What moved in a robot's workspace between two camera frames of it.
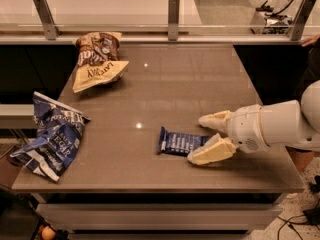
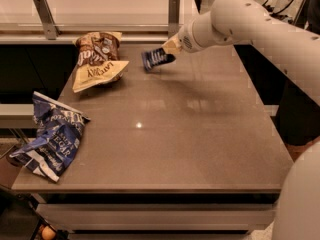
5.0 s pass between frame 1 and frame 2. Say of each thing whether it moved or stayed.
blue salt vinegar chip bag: stayed
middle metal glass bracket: stayed
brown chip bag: stayed
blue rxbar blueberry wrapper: moved
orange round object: stayed
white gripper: moved
